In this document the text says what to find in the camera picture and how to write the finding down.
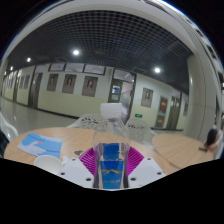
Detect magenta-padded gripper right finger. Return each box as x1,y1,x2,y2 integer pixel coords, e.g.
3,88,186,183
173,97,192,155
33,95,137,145
126,146,167,189

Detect clear blue-labelled water bottle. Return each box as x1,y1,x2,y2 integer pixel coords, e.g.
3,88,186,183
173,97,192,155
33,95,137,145
92,102,132,191

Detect dark green open door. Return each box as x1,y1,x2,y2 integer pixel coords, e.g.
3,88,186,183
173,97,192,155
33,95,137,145
108,78,136,124

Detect light blue paper booklet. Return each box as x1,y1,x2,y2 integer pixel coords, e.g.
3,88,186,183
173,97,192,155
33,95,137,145
17,132,64,160

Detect dark corridor door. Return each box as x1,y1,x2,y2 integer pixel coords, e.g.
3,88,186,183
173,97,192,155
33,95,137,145
28,72,44,109

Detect round ceiling lights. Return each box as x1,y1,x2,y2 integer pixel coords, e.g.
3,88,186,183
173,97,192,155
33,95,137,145
8,48,163,75

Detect black bag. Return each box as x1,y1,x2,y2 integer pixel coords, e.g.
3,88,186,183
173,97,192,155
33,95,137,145
0,129,10,158

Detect white lattice plastic chair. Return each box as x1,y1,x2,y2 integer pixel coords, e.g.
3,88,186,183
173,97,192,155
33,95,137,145
66,113,109,131
124,118,156,144
0,111,19,143

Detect red wall notice board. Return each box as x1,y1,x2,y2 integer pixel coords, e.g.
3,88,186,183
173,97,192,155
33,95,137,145
155,96,169,128

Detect framed wall portraits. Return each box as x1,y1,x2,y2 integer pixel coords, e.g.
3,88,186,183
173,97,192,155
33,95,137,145
6,73,154,108

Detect person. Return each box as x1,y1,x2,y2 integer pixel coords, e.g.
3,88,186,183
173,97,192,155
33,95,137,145
204,128,224,159

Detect white cup with handle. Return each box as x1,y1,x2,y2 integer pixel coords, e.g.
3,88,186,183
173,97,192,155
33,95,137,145
33,154,69,176

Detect dark double door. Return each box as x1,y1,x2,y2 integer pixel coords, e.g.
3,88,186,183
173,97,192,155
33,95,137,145
167,96,183,130

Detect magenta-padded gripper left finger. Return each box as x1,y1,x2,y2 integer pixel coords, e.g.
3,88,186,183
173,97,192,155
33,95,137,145
57,147,100,190

